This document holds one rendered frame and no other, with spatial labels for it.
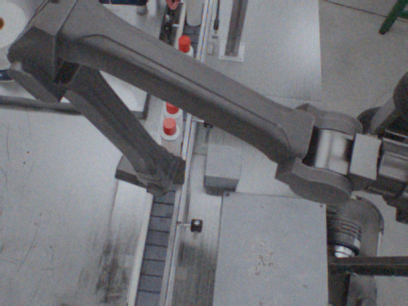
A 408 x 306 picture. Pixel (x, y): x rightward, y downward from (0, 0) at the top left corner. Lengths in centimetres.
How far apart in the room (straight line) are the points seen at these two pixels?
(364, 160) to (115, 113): 35
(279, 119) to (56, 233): 81
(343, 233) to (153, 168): 106
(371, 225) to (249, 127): 148
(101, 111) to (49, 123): 72
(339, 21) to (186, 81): 246
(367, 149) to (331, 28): 232
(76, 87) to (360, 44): 240
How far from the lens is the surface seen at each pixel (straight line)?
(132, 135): 62
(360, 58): 267
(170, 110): 93
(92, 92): 53
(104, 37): 41
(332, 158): 47
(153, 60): 41
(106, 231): 108
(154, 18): 139
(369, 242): 184
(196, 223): 89
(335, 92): 243
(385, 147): 48
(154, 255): 100
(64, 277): 109
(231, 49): 134
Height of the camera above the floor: 186
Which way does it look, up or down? 65 degrees down
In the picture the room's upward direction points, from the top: 6 degrees clockwise
